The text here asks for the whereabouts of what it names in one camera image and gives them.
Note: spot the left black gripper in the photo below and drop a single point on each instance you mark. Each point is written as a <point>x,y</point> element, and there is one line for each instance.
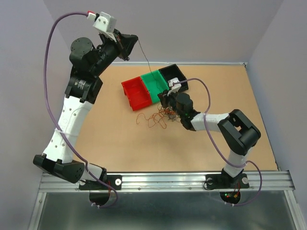
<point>123,42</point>

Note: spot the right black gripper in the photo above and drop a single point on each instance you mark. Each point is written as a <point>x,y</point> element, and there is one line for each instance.
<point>164,97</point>

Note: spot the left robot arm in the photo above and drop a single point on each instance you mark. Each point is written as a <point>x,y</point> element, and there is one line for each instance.
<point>88,63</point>

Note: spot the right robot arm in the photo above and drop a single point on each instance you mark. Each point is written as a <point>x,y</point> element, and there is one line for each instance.
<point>239,132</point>

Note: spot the green plastic bin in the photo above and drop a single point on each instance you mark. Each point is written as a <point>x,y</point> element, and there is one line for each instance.
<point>155,84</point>

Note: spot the black plastic bin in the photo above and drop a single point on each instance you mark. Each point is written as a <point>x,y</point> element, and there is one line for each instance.
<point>171,72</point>

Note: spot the red plastic bin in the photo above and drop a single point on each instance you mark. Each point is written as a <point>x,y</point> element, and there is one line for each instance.
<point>137,93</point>

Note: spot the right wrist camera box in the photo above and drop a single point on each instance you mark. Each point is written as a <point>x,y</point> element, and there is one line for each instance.
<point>174,86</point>

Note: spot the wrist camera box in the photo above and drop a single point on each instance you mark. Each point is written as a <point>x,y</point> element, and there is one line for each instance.
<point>105,23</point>
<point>174,86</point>

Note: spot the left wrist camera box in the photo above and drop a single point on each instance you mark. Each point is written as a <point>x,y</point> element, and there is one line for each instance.
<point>105,23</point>

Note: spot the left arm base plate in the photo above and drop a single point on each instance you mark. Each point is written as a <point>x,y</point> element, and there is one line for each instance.
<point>115,181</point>

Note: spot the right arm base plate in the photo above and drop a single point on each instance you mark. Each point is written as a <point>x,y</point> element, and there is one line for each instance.
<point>223,181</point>

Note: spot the aluminium mounting rail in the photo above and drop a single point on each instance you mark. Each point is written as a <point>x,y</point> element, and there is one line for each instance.
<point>167,182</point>

